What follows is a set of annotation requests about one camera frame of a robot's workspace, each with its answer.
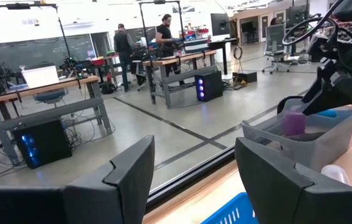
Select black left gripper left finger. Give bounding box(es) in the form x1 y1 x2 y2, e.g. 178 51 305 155
63 134 156 224

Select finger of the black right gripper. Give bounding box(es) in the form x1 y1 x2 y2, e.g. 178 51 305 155
301 57 340 105
301 72 352 117

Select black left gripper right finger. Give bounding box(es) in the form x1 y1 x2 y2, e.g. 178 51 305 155
234 137 352 224

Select blue bandage roll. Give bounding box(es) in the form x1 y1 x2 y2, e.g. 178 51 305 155
315 108 338 119

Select purple bandage roll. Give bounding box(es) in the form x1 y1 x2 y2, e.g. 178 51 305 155
282 110 307 137

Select blue plastic mesh basket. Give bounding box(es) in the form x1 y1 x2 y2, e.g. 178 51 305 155
200 192 260 224

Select grey translucent plastic bin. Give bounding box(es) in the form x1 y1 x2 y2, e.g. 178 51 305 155
241 98 352 172

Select black table edge clamp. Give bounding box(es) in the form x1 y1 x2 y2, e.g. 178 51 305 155
276 95 305 115

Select grey office chair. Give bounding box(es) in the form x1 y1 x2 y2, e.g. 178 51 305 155
262 24 292 75

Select black box on floor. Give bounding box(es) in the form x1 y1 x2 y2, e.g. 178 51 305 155
232 71 259 85

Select black computer tower blue lights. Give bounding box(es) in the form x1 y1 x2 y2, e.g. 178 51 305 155
194 70 224 103
12 119 74 170

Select black standing desk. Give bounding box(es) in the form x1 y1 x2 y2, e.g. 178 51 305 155
207 37 239 76

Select black monitor screen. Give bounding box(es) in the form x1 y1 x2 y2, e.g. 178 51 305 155
210 12 231 37

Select blue stool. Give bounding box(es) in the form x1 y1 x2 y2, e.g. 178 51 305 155
32 88 68 106

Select wooden workbench grey legs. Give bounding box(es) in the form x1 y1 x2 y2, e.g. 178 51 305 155
142 49 224 110
0 75 113 166

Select white box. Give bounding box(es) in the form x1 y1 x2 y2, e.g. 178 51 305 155
21 65 60 89

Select black looped camera cable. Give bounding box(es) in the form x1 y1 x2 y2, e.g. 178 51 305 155
282 0 346 47

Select black camera frame rig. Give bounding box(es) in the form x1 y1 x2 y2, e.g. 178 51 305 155
138 0 186 41
0 2 72 78

